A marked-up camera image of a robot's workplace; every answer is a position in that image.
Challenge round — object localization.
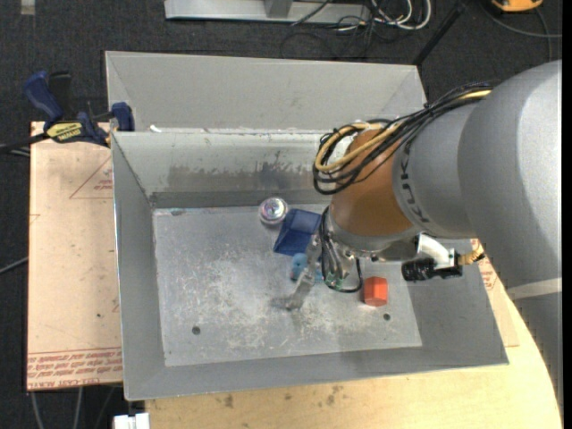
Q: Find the brown cardboard board, red print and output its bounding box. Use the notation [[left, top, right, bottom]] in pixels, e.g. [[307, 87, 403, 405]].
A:
[[26, 121, 522, 392]]

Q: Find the shiny silver round thing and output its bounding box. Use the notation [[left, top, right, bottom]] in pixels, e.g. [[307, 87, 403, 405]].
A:
[[258, 197, 289, 226]]

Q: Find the grey metal bin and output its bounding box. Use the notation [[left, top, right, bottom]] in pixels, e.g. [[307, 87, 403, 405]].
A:
[[105, 50, 510, 401]]

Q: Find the black cylinder on white bracket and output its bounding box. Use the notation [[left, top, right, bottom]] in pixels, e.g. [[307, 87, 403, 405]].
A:
[[400, 232, 475, 283]]

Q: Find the red-orange hexagonal block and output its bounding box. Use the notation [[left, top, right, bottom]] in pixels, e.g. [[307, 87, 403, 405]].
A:
[[362, 275, 390, 307]]

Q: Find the light blue small toy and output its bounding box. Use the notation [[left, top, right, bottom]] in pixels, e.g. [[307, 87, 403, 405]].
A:
[[290, 252, 324, 284]]

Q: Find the clear blue plastic box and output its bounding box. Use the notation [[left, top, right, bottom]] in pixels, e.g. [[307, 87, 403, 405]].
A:
[[273, 208, 324, 257]]

